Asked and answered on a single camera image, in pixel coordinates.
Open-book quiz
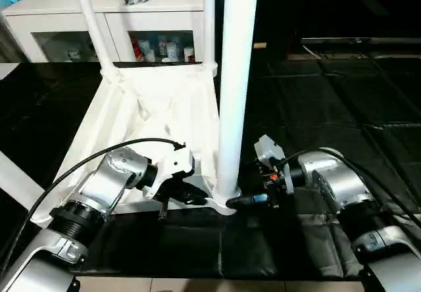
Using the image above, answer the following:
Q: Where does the black mat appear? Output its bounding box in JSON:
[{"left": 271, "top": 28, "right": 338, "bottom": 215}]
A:
[{"left": 0, "top": 57, "right": 421, "bottom": 281}]

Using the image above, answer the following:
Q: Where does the white plastic table top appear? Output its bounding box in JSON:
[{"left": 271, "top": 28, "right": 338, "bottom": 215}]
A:
[{"left": 31, "top": 61, "right": 243, "bottom": 224}]

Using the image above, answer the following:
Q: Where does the red and white bottle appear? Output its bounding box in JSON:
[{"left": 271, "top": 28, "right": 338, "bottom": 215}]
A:
[{"left": 131, "top": 37, "right": 145, "bottom": 62}]

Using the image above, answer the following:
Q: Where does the white flat board strip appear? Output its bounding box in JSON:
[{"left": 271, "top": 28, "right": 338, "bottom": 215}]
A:
[{"left": 0, "top": 62, "right": 20, "bottom": 81}]

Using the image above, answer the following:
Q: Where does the long black bar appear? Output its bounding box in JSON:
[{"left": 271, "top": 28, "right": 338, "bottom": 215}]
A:
[{"left": 301, "top": 36, "right": 421, "bottom": 45}]

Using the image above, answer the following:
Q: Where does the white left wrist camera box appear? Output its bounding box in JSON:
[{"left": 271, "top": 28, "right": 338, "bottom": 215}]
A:
[{"left": 143, "top": 142, "right": 195, "bottom": 203}]

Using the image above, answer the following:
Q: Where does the white cabinet with glass doors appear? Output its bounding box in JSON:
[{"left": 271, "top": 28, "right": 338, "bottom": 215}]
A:
[{"left": 1, "top": 0, "right": 214, "bottom": 63}]

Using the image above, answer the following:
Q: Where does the black left wrist camera cable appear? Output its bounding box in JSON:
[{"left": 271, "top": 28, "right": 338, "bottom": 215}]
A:
[{"left": 0, "top": 138, "right": 187, "bottom": 263}]

